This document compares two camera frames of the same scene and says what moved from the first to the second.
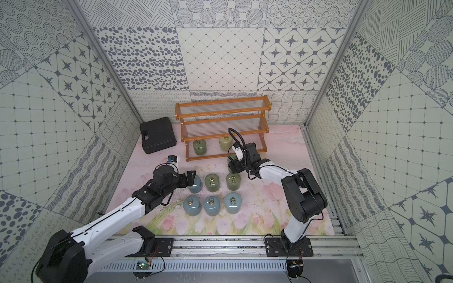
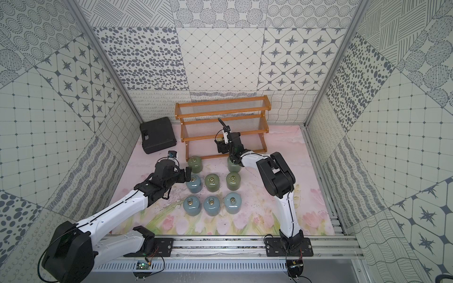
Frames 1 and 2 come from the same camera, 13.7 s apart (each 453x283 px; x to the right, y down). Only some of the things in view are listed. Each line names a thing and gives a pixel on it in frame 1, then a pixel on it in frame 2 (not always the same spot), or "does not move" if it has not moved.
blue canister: (191, 204) does not move
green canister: (212, 181) does not move
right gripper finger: (236, 167) to (222, 147)
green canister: (200, 147) to (196, 163)
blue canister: (212, 206) does not move
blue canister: (233, 202) does not move
